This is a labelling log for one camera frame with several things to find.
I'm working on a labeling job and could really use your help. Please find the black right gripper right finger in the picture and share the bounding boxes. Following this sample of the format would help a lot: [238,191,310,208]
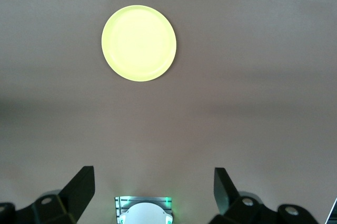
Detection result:
[207,167,319,224]

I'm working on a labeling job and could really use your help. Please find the brown table cover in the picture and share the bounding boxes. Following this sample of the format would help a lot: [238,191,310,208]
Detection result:
[0,0,337,224]

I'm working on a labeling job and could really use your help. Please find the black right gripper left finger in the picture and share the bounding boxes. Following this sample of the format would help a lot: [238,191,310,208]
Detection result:
[0,166,95,224]

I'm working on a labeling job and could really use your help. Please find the yellow plate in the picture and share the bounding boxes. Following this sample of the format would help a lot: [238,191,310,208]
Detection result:
[101,5,177,83]

